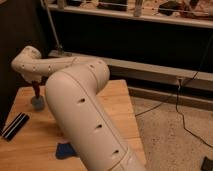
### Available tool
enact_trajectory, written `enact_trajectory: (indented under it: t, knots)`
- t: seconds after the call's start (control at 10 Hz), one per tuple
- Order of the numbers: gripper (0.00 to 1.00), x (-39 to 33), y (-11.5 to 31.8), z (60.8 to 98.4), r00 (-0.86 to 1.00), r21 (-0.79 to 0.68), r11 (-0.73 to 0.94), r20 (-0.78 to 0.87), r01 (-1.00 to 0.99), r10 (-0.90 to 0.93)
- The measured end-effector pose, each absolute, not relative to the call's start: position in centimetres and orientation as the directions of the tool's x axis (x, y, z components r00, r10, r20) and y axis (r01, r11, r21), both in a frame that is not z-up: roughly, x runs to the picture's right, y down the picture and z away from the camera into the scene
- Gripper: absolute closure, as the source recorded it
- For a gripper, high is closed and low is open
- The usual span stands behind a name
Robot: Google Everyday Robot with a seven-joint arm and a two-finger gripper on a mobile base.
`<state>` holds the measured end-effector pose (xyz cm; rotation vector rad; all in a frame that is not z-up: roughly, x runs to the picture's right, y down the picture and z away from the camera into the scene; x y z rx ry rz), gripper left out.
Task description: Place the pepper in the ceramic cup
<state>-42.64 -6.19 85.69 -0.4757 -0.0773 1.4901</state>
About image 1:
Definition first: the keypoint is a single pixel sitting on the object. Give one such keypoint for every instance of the white baseboard ledge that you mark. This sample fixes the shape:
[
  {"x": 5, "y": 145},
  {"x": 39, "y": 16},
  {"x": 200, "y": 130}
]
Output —
[{"x": 135, "y": 70}]

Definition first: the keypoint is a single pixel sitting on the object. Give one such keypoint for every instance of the grey ceramic cup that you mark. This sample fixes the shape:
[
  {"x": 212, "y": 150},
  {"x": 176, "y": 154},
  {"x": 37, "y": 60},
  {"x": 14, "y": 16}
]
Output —
[{"x": 38, "y": 103}]

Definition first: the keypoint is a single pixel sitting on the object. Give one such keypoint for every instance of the blue cloth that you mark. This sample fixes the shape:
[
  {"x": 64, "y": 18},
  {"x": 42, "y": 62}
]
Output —
[{"x": 65, "y": 150}]

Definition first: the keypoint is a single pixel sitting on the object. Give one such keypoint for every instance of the black striped rectangular block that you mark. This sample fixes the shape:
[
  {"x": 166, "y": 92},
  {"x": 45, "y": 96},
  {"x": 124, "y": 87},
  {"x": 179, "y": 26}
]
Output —
[{"x": 15, "y": 126}]

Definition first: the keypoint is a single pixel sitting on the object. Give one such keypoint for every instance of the black object floor corner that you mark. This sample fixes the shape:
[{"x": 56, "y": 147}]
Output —
[{"x": 207, "y": 164}]

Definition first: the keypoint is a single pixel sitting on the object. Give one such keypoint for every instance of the white shelf board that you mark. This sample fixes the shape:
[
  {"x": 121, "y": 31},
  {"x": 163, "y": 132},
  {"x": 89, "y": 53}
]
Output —
[{"x": 125, "y": 15}]

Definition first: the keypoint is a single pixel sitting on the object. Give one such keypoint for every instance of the metal lamp stand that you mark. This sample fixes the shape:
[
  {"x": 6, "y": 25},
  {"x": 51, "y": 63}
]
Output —
[{"x": 55, "y": 30}]

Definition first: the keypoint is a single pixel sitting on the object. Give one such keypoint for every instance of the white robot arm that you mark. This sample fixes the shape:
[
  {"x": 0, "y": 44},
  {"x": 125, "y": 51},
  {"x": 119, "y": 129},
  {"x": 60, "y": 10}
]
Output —
[{"x": 71, "y": 94}]

